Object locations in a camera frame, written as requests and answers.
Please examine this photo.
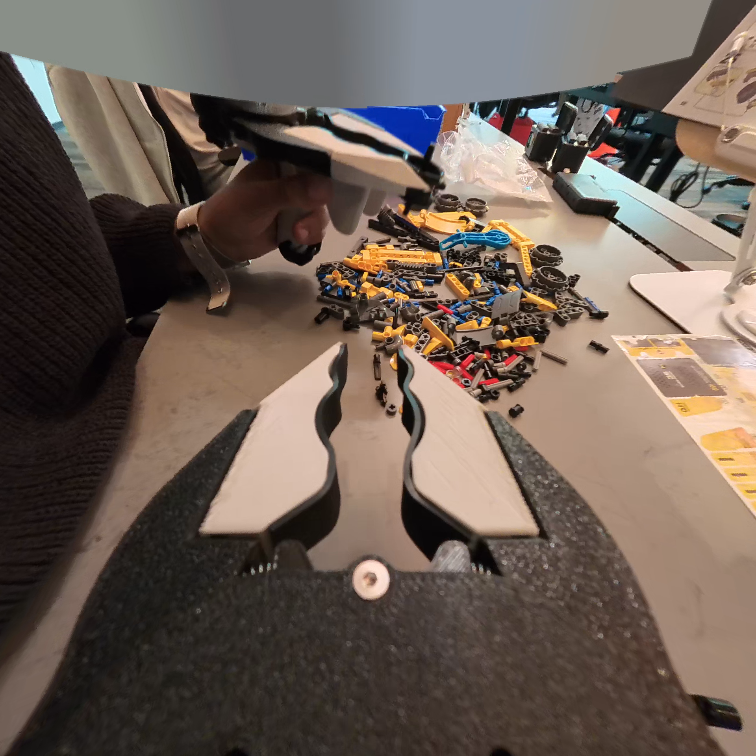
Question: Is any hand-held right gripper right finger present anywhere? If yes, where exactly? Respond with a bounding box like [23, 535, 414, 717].
[397, 347, 541, 573]

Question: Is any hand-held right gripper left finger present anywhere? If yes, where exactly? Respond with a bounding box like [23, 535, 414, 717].
[200, 341, 349, 542]

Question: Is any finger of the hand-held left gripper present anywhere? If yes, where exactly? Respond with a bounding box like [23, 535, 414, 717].
[278, 127, 441, 196]
[322, 109, 432, 163]

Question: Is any pile of toy building parts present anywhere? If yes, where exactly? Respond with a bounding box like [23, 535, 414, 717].
[313, 192, 610, 417]

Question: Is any person's left forearm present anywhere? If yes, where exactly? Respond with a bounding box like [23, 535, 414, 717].
[89, 192, 198, 320]

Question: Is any person's left hand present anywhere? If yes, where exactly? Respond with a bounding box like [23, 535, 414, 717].
[196, 159, 334, 263]

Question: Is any blue plastic bin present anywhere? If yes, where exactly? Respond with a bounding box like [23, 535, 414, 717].
[343, 105, 447, 154]

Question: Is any clear plastic bag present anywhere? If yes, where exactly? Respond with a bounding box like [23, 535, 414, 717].
[437, 121, 553, 204]

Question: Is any blue toy lever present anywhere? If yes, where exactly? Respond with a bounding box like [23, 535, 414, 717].
[439, 230, 511, 252]

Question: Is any black flat case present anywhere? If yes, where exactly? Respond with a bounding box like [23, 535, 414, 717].
[552, 171, 620, 219]

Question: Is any yellow grey sticker sheet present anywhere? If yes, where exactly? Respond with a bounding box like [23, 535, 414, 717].
[611, 334, 756, 517]

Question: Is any person's black sweater torso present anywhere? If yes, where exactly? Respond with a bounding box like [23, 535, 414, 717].
[0, 52, 148, 627]

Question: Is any instruction booklet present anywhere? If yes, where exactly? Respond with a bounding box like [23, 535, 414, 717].
[661, 6, 756, 128]

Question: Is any white wrist strap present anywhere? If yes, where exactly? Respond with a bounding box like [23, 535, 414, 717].
[175, 201, 232, 315]

